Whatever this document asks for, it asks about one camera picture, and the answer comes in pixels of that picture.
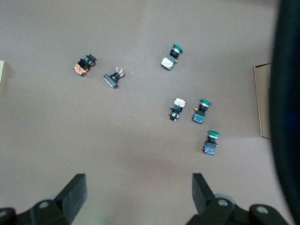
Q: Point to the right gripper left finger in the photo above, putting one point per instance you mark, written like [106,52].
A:
[70,199]

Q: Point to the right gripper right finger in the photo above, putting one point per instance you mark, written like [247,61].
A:
[204,199]

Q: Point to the green load switch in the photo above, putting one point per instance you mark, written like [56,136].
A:
[1,72]

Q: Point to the green mushroom button blue block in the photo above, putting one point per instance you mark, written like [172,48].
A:
[167,62]
[199,116]
[209,146]

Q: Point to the brown cardboard box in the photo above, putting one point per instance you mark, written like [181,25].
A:
[263,100]

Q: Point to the black square button red base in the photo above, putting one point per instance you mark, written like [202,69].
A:
[111,80]

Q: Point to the black selector switch orange block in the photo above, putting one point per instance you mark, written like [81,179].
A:
[82,68]

